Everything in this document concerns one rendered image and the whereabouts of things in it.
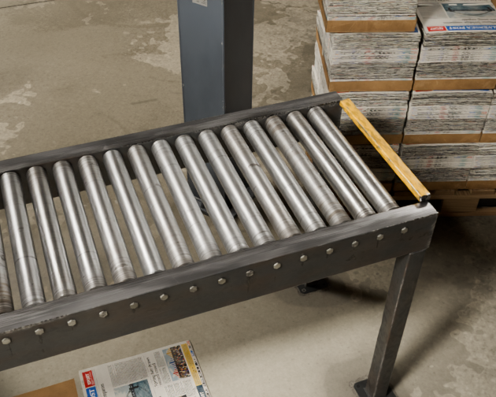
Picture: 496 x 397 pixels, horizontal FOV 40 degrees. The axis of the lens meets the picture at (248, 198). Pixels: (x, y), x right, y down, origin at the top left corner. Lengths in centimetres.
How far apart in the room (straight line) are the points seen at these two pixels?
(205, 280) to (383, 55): 114
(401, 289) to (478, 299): 81
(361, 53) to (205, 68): 53
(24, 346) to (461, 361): 147
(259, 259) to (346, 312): 99
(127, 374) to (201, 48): 110
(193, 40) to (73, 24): 184
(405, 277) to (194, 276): 59
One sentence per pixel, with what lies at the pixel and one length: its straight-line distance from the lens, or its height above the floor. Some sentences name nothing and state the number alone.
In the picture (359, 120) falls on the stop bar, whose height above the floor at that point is 82.
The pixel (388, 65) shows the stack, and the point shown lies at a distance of 238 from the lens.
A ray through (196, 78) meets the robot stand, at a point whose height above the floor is 60.
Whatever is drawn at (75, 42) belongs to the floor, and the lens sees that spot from 395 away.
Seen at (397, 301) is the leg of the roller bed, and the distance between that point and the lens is 188.
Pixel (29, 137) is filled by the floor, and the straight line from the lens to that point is 329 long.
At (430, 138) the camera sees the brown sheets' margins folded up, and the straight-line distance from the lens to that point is 260.
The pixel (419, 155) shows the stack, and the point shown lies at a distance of 264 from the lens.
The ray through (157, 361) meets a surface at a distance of 233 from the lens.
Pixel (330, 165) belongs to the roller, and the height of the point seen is 80.
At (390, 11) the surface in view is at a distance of 227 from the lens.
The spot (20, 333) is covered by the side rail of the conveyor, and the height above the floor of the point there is 78.
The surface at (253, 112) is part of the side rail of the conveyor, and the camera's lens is 194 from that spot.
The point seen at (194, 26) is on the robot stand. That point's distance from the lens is 235.
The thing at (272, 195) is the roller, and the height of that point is 80.
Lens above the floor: 192
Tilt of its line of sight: 42 degrees down
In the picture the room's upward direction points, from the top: 1 degrees clockwise
